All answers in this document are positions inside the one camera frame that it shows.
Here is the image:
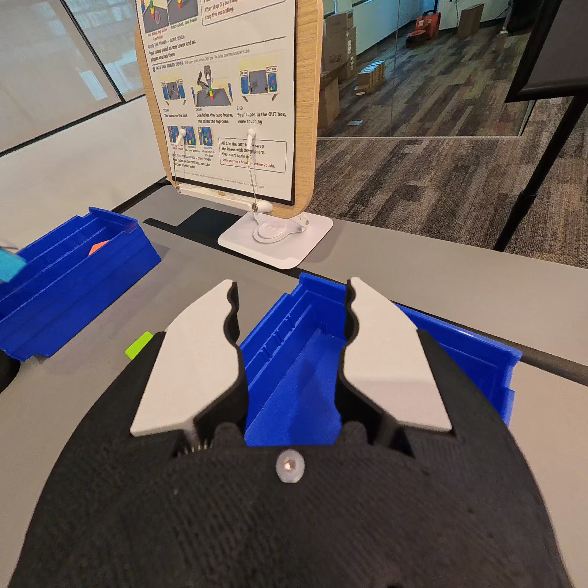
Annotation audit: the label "green magnetic cube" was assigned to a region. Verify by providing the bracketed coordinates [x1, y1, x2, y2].
[125, 332, 153, 361]

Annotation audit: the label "wooden instruction sign board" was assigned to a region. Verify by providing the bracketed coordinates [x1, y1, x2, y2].
[134, 0, 324, 219]

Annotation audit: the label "black sign stand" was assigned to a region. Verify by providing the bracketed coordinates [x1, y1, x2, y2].
[492, 0, 588, 254]

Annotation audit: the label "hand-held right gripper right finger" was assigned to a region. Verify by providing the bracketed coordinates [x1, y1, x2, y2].
[335, 277, 454, 447]

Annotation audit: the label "small red floor appliance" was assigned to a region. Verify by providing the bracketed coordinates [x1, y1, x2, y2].
[407, 9, 444, 47]

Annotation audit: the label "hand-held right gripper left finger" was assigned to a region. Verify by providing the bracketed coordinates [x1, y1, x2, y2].
[131, 279, 249, 445]

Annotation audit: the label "window with roller blind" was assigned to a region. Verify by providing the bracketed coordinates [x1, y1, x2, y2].
[0, 0, 148, 155]

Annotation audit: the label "small cardboard box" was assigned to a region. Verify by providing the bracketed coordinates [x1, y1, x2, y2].
[457, 4, 485, 37]

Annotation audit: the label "blue plastic bin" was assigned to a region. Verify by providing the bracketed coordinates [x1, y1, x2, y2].
[0, 206, 162, 363]
[236, 270, 523, 448]

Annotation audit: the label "flat cardboard box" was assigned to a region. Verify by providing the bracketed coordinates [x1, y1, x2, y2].
[357, 61, 387, 92]

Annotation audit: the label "stacked cardboard boxes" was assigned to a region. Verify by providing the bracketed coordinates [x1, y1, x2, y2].
[317, 9, 359, 131]

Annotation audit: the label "teal magnetic cube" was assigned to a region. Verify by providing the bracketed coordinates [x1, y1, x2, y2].
[0, 247, 28, 284]

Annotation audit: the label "white sign stand base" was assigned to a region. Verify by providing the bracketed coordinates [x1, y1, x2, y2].
[217, 201, 334, 271]

